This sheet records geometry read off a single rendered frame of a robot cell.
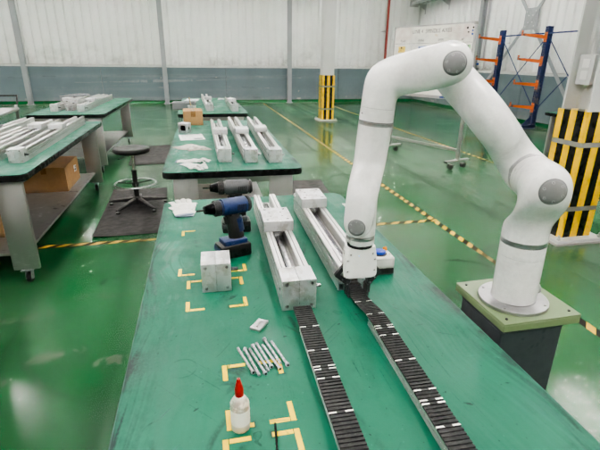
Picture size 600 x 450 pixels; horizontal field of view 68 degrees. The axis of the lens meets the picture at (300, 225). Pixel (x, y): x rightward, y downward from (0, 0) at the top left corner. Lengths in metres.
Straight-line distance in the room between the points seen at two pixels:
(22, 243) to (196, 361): 2.46
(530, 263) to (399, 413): 0.58
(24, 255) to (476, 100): 2.99
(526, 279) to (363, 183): 0.52
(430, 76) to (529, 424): 0.77
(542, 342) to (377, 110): 0.80
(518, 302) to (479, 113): 0.54
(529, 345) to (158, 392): 1.00
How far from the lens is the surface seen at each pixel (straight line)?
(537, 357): 1.49
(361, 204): 1.15
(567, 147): 4.32
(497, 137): 1.22
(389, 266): 1.53
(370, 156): 1.19
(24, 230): 3.42
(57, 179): 4.89
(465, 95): 1.23
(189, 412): 1.01
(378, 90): 1.17
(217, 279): 1.39
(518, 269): 1.35
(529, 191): 1.22
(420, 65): 1.13
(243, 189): 1.80
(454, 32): 6.87
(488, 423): 1.04
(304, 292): 1.28
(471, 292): 1.45
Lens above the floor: 1.46
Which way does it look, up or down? 21 degrees down
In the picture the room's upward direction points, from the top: 1 degrees clockwise
